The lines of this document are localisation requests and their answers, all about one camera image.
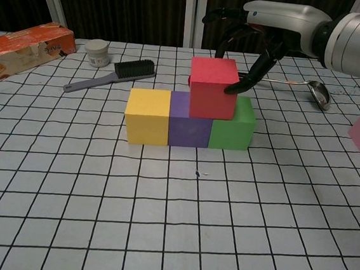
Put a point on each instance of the red foam cube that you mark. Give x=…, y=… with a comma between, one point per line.
x=212, y=93

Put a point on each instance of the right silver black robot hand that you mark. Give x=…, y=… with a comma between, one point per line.
x=283, y=19

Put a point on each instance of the grey brush black bristles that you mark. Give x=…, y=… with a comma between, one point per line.
x=135, y=68

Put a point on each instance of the yellow foam cube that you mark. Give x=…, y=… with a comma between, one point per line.
x=146, y=122

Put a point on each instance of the green foam cube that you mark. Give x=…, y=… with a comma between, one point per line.
x=231, y=133

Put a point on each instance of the purple foam cube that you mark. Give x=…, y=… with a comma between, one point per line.
x=187, y=129

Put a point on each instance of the small white jar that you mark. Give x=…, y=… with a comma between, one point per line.
x=97, y=53

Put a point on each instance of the orange cardboard box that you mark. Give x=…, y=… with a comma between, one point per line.
x=26, y=42

